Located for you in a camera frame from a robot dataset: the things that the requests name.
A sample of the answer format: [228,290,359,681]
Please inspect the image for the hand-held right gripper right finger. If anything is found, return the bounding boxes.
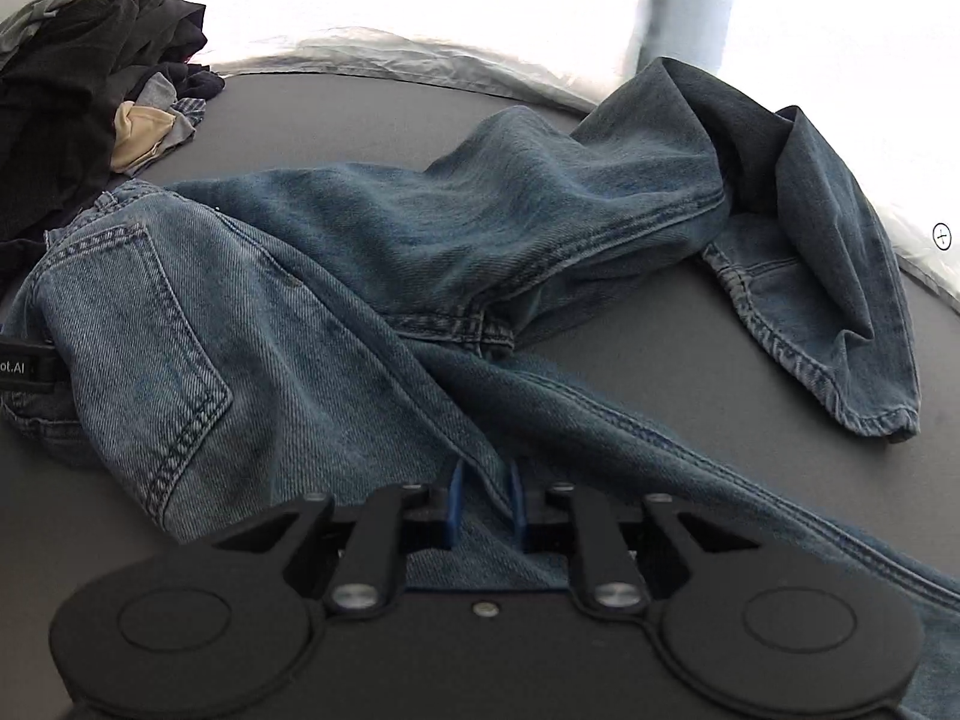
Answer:
[510,460,763,620]

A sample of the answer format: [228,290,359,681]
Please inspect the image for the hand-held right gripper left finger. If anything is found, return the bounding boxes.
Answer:
[210,460,467,620]

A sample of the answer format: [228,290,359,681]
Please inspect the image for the blue denim jeans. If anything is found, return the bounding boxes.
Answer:
[0,56,960,720]

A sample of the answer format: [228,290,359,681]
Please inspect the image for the black clothes pile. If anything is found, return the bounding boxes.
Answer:
[0,0,227,265]

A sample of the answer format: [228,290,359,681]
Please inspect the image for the beige cloth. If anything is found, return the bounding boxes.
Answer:
[110,100,178,174]

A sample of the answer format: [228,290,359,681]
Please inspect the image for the grey cloth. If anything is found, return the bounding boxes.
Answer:
[124,73,209,152]

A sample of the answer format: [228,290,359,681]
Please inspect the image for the white printed curtain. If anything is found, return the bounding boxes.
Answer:
[105,0,960,293]

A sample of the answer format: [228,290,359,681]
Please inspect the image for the window frame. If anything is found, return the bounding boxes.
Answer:
[634,0,747,91]

